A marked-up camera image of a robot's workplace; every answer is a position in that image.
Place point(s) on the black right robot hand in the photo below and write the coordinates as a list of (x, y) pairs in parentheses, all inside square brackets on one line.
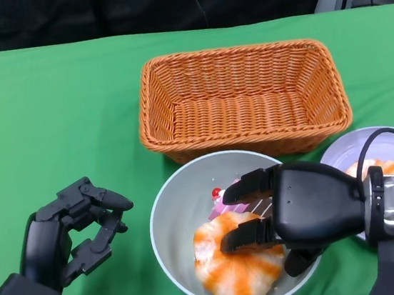
[(315, 205)]

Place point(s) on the pink and chocolate cake slice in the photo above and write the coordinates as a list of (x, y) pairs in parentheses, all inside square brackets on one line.
[(222, 209)]

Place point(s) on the lavender plate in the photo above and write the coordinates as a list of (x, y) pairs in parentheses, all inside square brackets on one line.
[(345, 151)]

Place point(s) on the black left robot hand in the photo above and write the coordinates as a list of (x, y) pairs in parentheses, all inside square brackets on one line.
[(45, 245)]

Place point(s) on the green tablecloth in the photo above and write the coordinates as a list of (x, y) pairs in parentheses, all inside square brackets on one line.
[(51, 100)]

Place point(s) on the grey bowl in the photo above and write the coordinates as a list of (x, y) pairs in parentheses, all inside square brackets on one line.
[(174, 200)]

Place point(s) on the orange wicker basket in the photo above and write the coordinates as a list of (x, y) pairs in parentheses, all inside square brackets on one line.
[(237, 121)]

